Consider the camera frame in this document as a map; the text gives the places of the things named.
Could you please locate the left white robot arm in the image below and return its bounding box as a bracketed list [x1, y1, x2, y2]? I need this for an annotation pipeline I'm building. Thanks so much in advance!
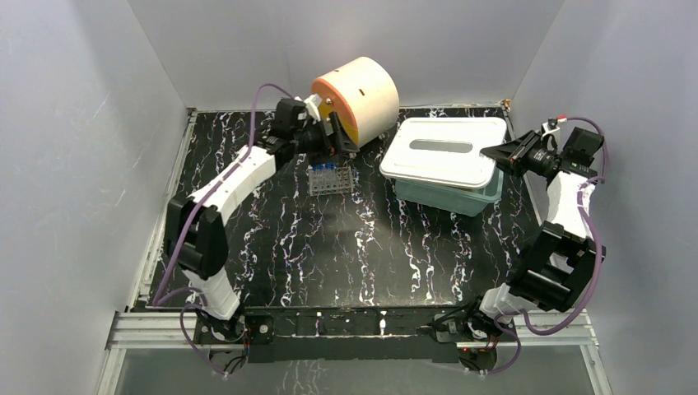
[153, 95, 359, 342]

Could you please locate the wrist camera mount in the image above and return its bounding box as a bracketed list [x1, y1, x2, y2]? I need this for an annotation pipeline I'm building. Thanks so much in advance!
[541, 115, 568, 151]
[303, 93, 326, 123]

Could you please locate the white bin lid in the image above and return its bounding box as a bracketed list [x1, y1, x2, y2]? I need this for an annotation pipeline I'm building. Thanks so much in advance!
[379, 117, 507, 189]

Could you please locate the clear test tube rack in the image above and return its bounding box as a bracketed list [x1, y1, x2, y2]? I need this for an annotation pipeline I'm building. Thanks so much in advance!
[308, 165, 354, 197]

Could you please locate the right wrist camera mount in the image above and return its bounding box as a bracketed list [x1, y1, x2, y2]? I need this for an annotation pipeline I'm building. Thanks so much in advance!
[541, 115, 568, 151]

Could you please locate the round cream drawer cabinet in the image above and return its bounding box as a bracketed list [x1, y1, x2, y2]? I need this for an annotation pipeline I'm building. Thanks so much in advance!
[310, 57, 399, 148]

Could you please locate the light blue plastic bin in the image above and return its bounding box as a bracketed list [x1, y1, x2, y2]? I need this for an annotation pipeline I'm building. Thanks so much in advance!
[394, 170, 505, 217]

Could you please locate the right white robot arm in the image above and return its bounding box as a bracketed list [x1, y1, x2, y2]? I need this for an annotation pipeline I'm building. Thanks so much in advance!
[463, 128, 605, 341]

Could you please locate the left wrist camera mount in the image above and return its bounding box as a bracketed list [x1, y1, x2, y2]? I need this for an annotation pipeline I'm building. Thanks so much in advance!
[303, 93, 326, 123]

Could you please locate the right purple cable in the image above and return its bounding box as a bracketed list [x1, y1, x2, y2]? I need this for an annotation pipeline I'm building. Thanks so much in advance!
[487, 115, 609, 377]

